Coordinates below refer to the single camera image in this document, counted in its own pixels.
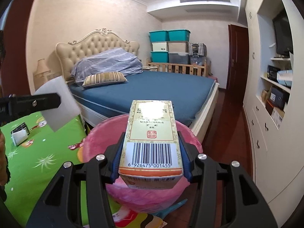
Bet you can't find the white storage bin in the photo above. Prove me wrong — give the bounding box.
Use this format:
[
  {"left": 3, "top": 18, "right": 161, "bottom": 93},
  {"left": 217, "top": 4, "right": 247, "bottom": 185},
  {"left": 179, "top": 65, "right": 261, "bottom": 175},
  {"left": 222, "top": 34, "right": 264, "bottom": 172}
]
[{"left": 152, "top": 41, "right": 168, "bottom": 51}]

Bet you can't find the white built-in wardrobe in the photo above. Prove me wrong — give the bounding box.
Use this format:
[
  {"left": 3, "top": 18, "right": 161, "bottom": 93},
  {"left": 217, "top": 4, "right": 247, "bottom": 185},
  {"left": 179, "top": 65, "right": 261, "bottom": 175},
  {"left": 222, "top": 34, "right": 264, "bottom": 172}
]
[{"left": 244, "top": 0, "right": 303, "bottom": 227}]

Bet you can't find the pink lined trash bin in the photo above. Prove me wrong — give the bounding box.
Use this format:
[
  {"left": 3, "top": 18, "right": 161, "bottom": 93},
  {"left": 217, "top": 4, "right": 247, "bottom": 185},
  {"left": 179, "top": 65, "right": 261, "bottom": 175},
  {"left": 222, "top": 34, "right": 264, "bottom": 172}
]
[{"left": 81, "top": 114, "right": 203, "bottom": 213}]

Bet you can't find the grey clear storage bin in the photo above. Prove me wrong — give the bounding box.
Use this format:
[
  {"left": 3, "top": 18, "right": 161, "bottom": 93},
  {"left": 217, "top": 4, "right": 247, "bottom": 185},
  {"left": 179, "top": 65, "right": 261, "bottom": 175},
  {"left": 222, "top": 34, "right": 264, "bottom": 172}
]
[{"left": 169, "top": 52, "right": 189, "bottom": 64}]

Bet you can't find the blue mattress bed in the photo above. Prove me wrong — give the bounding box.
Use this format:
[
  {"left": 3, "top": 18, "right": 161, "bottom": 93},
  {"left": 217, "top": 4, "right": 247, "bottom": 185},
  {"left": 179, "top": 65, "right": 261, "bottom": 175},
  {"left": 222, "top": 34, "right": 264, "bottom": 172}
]
[{"left": 69, "top": 70, "right": 219, "bottom": 142}]

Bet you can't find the lavender striped duvet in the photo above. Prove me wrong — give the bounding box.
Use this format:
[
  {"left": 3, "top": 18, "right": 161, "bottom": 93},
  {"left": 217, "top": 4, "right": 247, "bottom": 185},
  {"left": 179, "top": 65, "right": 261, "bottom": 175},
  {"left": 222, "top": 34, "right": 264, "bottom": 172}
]
[{"left": 71, "top": 48, "right": 143, "bottom": 84}]

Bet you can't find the teal storage bin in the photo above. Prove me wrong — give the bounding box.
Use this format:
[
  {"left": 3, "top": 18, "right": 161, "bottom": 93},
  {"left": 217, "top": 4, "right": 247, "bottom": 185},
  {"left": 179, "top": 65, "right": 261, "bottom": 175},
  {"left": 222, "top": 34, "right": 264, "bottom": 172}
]
[
  {"left": 151, "top": 51, "right": 169, "bottom": 63},
  {"left": 149, "top": 30, "right": 169, "bottom": 43},
  {"left": 167, "top": 29, "right": 191, "bottom": 42}
]

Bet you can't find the beige storage bin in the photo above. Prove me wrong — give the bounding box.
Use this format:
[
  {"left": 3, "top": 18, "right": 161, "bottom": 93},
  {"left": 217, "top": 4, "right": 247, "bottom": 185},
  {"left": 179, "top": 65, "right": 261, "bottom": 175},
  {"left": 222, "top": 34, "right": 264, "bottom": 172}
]
[{"left": 167, "top": 41, "right": 189, "bottom": 53}]

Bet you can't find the wooden crib rail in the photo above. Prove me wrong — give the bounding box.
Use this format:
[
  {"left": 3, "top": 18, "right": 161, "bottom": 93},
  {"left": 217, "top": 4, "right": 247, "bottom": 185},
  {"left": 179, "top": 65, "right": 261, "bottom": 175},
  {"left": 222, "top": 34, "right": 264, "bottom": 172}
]
[{"left": 143, "top": 59, "right": 209, "bottom": 77}]

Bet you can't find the beige tufted headboard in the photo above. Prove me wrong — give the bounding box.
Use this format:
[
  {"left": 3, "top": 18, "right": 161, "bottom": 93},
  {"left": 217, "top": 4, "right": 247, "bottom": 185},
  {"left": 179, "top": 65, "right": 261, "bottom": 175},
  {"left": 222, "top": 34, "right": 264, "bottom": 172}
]
[{"left": 55, "top": 28, "right": 140, "bottom": 81}]

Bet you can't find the teal storage bin lower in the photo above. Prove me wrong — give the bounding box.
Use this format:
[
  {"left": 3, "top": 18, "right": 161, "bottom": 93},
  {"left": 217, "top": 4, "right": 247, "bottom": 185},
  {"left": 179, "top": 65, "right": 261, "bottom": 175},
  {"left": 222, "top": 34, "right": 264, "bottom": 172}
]
[{"left": 151, "top": 51, "right": 169, "bottom": 63}]

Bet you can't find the houndstooth bag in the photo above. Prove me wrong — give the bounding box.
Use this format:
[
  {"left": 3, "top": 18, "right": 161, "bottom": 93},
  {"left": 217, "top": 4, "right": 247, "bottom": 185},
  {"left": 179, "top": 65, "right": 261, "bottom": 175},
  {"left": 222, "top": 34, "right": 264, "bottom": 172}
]
[{"left": 188, "top": 42, "right": 207, "bottom": 57}]

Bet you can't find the white foam sheet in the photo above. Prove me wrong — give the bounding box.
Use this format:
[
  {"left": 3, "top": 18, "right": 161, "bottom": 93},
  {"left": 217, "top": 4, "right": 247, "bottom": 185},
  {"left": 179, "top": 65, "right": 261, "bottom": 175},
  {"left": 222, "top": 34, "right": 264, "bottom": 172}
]
[{"left": 35, "top": 76, "right": 81, "bottom": 132}]

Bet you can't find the striped brown pillow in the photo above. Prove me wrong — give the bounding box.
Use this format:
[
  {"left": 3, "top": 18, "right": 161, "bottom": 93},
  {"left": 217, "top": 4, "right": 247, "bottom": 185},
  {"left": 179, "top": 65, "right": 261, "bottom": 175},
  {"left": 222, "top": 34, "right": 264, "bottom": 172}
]
[{"left": 82, "top": 72, "right": 127, "bottom": 88}]

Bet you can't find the dark wood room door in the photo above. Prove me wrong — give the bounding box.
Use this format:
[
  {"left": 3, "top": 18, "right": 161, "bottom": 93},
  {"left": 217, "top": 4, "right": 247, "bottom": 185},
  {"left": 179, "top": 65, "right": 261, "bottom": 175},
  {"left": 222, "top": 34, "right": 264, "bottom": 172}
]
[{"left": 226, "top": 25, "right": 249, "bottom": 100}]

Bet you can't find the teal storage bin top right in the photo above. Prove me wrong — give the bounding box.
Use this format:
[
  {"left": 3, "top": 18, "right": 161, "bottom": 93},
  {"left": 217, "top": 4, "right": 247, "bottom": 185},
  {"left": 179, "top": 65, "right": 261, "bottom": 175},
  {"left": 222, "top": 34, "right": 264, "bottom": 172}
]
[{"left": 167, "top": 29, "right": 191, "bottom": 42}]

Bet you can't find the teal storage bin top left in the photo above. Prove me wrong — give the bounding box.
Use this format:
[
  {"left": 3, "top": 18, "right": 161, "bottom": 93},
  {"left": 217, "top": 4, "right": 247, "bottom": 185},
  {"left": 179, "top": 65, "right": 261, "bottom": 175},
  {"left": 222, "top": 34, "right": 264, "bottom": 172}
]
[{"left": 149, "top": 30, "right": 169, "bottom": 43}]

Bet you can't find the small black white packet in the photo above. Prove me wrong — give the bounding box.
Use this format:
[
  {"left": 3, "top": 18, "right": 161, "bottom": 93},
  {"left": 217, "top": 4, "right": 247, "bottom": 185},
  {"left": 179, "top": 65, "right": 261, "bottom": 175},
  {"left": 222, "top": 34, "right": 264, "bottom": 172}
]
[{"left": 11, "top": 123, "right": 30, "bottom": 146}]

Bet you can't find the dark wood door frame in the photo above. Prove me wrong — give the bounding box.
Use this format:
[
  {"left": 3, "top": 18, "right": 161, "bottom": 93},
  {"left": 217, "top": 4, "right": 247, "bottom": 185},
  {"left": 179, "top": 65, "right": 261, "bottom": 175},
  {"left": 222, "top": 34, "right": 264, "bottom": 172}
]
[{"left": 1, "top": 0, "right": 34, "bottom": 97}]

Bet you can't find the black television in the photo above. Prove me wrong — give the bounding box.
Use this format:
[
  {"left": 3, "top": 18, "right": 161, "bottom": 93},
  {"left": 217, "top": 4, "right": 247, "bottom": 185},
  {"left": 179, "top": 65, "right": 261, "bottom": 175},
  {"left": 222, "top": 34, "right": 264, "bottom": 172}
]
[{"left": 273, "top": 9, "right": 293, "bottom": 57}]

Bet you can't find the yellow medicine box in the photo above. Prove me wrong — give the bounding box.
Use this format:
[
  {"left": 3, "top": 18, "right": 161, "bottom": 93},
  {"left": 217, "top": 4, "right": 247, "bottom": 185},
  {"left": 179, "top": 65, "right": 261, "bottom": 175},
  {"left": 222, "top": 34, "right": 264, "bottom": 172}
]
[{"left": 119, "top": 100, "right": 183, "bottom": 189}]

